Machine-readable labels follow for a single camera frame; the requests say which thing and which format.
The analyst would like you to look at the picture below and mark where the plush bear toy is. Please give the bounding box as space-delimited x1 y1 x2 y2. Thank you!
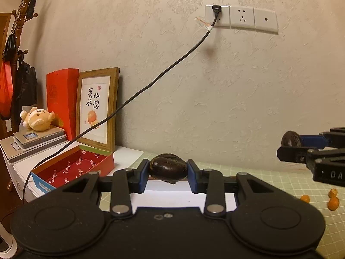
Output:
21 106 56 131

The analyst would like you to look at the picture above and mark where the brown wooden door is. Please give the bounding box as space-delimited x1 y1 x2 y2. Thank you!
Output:
0 13 13 60

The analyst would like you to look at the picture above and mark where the open red patterned box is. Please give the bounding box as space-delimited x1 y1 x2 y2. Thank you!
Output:
30 145 114 195

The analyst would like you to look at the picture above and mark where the grey digital scale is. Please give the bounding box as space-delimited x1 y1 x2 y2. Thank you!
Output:
13 125 66 149

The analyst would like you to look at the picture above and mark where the green checked tablecloth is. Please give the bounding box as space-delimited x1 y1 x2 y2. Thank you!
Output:
98 158 345 259

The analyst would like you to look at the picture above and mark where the small black hanging bag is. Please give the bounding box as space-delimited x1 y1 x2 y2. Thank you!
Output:
3 34 17 61

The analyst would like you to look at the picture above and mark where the large black hanging bag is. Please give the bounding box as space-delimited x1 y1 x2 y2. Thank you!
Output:
12 62 38 123

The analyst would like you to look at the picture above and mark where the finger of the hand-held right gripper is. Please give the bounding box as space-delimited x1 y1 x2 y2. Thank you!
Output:
277 146 318 164
300 127 345 149

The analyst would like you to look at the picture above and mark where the grey flat box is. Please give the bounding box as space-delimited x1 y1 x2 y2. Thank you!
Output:
0 136 68 164

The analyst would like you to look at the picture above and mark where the dark item on rack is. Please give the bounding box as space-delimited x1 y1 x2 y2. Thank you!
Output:
27 0 39 18

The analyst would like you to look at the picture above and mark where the tall red gift box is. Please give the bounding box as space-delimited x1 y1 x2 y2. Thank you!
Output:
46 68 79 141

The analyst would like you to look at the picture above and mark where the black power cable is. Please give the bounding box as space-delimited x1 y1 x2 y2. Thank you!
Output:
0 5 223 223

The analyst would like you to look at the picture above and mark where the red hanging bag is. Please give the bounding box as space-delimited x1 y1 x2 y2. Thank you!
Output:
0 59 14 117

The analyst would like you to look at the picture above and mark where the wooden coat rack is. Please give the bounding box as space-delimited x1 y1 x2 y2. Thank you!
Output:
3 0 47 130

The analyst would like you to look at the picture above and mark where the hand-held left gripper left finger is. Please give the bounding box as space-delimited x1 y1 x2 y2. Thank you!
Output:
62 159 150 218

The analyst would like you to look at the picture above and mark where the dark oval passion fruit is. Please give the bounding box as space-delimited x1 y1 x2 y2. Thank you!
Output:
149 153 187 185

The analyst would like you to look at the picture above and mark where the wooden picture frame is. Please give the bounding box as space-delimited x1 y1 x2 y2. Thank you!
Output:
77 67 120 152

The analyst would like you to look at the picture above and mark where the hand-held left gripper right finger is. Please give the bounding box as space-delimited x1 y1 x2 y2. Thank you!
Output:
187 159 275 218

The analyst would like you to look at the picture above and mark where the white round-hole wall plate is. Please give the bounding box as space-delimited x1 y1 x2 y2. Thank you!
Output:
254 8 279 35

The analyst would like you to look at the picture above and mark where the dark round passion fruit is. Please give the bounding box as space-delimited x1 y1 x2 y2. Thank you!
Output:
281 131 302 147

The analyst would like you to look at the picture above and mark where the brown cardboard box white inside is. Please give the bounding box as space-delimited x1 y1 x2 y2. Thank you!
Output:
98 178 239 213

